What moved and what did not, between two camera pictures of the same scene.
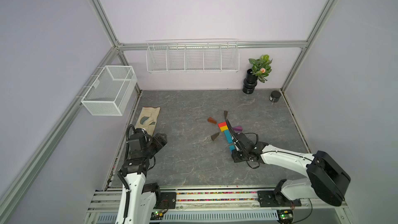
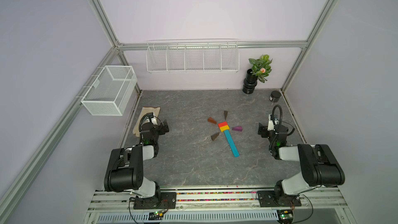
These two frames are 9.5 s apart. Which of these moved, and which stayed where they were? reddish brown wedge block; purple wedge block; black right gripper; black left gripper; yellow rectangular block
Moved: black left gripper; black right gripper
Stayed: yellow rectangular block; purple wedge block; reddish brown wedge block
